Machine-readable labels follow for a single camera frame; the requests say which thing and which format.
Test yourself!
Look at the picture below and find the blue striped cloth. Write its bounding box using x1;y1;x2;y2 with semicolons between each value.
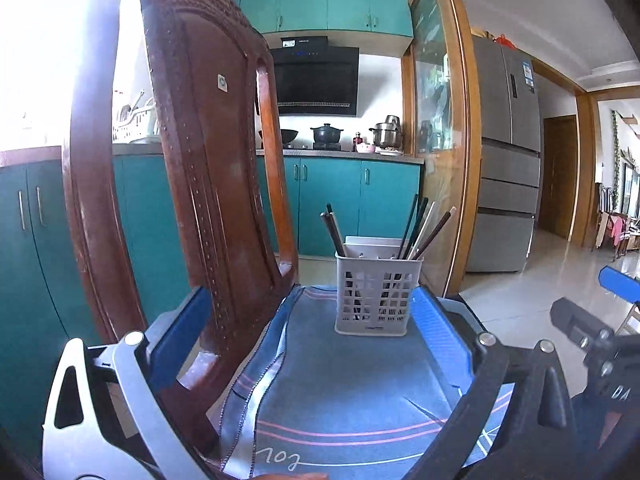
217;282;516;480

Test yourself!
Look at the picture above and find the black range hood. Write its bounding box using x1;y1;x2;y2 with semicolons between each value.
269;35;361;117

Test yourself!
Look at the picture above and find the grey refrigerator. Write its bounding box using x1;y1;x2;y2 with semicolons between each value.
465;35;543;275

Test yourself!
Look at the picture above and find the set of mixed chopsticks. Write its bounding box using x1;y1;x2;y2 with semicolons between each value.
320;192;458;263

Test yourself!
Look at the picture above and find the teal wall cabinet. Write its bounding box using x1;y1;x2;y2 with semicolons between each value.
225;0;416;41

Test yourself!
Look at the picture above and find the black wok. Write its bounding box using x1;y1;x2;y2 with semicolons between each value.
257;129;300;149

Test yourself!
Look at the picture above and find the stainless steel pot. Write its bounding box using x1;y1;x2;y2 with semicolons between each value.
370;115;405;150

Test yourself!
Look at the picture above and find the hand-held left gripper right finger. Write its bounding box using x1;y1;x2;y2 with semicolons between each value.
400;285;573;480

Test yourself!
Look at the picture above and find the brown wooden door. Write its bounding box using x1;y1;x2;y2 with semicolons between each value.
542;116;577;241

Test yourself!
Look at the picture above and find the wood-framed glass door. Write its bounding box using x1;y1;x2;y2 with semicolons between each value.
400;0;483;296

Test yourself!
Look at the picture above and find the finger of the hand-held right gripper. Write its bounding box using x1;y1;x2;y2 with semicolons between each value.
550;297;616;356
599;265;640;307

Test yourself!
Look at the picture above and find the white dish rack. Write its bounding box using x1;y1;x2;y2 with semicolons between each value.
112;89;162;144

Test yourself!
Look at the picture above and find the white plastic utensil basket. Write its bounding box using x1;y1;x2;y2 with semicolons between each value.
334;236;425;338

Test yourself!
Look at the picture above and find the carved wooden chair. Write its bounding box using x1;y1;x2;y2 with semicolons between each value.
62;0;301;461

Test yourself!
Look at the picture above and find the black lidded pot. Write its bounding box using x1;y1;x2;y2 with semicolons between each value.
310;122;344;149

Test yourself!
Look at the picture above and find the teal base cabinet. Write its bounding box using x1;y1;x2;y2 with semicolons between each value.
0;145;193;461
255;155;423;261

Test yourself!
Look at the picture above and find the clothes drying rack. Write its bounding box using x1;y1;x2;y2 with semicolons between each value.
594;180;640;261

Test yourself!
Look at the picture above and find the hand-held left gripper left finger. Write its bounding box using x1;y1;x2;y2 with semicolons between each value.
42;286;213;480

